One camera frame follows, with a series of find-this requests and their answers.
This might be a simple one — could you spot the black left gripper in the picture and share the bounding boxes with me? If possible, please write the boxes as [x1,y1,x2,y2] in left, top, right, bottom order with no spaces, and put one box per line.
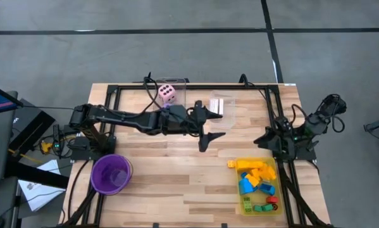
[159,100,227,153]

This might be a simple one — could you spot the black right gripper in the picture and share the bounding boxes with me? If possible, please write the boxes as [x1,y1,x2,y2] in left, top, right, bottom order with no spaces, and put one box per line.
[253,115,294,153]

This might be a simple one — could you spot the blue cloud-shaped toy brick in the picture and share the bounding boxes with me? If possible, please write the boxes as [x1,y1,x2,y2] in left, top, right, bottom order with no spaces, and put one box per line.
[238,177,255,195]

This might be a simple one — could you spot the pink foam dice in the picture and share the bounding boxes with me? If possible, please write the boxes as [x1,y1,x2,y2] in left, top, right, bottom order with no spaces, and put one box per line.
[157,84,177,104]

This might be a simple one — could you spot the light green toy brick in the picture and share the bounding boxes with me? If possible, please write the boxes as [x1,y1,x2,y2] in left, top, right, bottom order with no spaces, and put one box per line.
[242,196,253,213]

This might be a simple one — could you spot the shallow clear plastic container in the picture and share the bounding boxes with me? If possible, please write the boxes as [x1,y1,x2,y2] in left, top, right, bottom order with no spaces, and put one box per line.
[209,90,238,131]

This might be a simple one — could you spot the tall clear plastic container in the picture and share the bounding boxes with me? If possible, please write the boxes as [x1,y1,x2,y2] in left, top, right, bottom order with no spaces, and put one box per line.
[153,77,187,111]

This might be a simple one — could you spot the yellow translucent plastic bin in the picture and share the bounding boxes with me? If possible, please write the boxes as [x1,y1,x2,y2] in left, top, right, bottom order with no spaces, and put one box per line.
[235,156,283,217]

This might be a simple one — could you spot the purple plastic bucket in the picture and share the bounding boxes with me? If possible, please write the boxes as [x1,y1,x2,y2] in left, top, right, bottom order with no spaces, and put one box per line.
[90,154,134,196]

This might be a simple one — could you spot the black power strip green light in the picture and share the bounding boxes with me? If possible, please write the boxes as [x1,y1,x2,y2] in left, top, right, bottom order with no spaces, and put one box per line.
[52,123,62,153]

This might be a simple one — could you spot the black computer case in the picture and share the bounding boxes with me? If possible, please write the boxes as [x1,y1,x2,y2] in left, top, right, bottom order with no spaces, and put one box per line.
[11,98,56,149]

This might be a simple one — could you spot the white paper sheets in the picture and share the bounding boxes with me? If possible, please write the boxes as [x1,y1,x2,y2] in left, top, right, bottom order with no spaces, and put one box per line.
[18,159,66,212]

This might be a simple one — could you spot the black metal beam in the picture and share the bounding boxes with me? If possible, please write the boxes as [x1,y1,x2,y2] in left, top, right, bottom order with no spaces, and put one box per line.
[4,160,70,190]

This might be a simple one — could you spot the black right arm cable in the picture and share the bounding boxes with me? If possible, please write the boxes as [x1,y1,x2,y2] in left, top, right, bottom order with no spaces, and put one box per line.
[290,94,347,134]

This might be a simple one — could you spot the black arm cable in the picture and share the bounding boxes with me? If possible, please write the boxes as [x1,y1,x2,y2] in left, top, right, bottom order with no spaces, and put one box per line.
[142,75,202,139]
[290,94,347,134]

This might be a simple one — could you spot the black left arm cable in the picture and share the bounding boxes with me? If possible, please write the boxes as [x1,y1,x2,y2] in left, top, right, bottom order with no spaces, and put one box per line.
[142,75,202,139]

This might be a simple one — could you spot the thin black cable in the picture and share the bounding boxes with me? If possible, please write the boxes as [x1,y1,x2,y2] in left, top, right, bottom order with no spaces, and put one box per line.
[18,105,76,111]

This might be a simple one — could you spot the yellow cable connector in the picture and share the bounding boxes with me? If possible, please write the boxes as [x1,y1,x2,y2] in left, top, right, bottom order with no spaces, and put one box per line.
[40,141,53,155]

